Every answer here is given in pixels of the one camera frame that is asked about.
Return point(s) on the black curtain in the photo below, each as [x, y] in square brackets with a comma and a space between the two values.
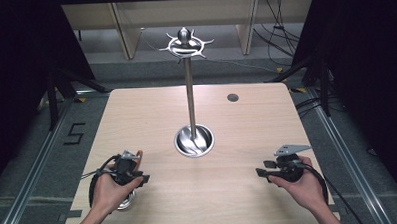
[21, 71]
[368, 69]

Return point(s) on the aluminium floor rail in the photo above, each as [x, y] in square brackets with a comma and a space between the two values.
[350, 163]
[32, 174]

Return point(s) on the yellow black floor tape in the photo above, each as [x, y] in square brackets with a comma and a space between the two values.
[298, 90]

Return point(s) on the steel cup rack stand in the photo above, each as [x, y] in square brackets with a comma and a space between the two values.
[191, 92]

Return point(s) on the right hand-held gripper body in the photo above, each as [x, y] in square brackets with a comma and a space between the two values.
[290, 167]

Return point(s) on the light wooden desk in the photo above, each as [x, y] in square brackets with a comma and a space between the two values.
[126, 24]

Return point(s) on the shiny steel cup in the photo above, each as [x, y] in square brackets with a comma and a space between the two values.
[127, 202]

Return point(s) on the person's right hand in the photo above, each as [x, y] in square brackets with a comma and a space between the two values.
[304, 188]

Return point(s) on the black tripod stand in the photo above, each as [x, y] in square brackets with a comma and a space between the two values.
[57, 90]
[320, 77]

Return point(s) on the person's left hand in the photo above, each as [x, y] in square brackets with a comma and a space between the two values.
[111, 193]

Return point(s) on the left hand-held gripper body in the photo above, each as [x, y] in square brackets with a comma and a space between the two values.
[125, 168]

